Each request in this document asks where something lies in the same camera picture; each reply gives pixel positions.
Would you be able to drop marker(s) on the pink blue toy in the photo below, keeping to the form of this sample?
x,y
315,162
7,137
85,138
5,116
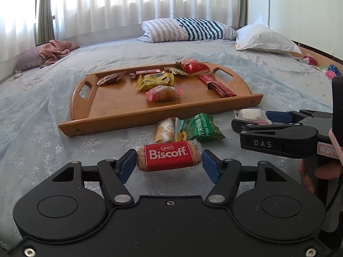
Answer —
x,y
333,72

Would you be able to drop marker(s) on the white pillow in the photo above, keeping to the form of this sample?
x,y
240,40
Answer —
x,y
265,40

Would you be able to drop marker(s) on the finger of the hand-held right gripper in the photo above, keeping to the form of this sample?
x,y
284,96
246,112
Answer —
x,y
254,127
278,116

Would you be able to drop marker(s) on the white snack packet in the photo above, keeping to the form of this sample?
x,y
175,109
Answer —
x,y
250,114

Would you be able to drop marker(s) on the long red snack packet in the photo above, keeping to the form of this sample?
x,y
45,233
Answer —
x,y
146,72

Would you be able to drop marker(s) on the red snack bag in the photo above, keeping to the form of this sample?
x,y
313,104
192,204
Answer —
x,y
194,66

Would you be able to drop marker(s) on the pastry packet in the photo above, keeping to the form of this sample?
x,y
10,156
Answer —
x,y
163,94

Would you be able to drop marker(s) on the purple pillow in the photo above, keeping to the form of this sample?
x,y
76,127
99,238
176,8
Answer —
x,y
26,59

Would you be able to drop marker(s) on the wooden serving tray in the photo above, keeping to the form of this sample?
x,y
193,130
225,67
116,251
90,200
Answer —
x,y
120,104

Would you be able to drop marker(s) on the pink blanket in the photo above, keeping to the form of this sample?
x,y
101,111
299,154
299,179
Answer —
x,y
56,49

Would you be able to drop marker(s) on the blue striped pillow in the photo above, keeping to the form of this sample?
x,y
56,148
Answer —
x,y
187,29

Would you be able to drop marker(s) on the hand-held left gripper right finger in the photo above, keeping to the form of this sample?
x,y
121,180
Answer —
x,y
211,166

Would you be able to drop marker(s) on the olive green curtain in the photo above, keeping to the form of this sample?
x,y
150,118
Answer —
x,y
45,10
243,2

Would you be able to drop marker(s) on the white wardrobe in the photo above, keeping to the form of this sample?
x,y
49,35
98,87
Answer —
x,y
294,10

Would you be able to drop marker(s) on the red white tissue pack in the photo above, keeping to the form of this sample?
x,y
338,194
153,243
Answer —
x,y
309,59

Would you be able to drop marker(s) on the red biscuit packet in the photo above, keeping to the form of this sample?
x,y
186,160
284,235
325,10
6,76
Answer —
x,y
207,79
168,158

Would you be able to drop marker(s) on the cream cracker packet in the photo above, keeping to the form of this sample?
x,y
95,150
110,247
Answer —
x,y
164,131

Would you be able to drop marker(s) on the white sheer curtain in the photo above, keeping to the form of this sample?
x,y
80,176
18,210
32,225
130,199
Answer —
x,y
147,2
16,13

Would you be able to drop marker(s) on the person's right hand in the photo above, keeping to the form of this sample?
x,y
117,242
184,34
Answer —
x,y
324,171

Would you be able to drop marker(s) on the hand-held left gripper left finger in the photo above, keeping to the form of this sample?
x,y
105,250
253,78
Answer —
x,y
126,166

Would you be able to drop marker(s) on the brown snack packet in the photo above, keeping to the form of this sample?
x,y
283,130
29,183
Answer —
x,y
109,79

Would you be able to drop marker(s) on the yellow snack packet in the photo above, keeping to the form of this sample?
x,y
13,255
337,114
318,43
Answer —
x,y
155,81

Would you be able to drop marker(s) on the shiny dark red packet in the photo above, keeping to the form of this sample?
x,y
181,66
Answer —
x,y
222,89

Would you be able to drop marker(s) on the wooden bed frame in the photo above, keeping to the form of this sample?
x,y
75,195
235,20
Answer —
x,y
319,55

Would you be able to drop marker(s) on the olive snack packet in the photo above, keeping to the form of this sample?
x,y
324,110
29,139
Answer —
x,y
176,71

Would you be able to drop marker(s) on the green pea snack packet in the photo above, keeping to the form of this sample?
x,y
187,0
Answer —
x,y
201,129

